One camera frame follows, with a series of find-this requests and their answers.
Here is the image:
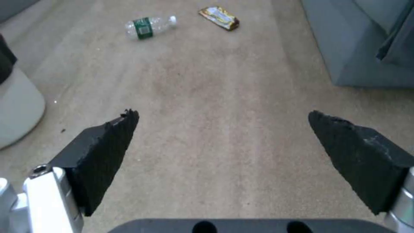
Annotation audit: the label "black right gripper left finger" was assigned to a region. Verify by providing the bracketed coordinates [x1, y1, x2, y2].
[0, 108, 140, 233]

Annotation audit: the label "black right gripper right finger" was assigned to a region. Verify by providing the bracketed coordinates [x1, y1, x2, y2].
[308, 110, 414, 233]

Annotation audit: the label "white trash bin black liner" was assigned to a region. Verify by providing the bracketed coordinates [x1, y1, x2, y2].
[0, 33, 47, 150]

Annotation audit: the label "grey sofa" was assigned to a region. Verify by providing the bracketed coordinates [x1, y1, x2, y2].
[300, 0, 414, 88]

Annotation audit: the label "dark teal hanging cloth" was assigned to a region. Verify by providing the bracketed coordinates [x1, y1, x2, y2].
[375, 0, 414, 65]

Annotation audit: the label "clear plastic bottle green label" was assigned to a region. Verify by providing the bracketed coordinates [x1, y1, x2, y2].
[124, 15, 178, 41]

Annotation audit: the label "brown gold snack wrapper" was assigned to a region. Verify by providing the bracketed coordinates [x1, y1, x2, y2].
[198, 6, 241, 32]

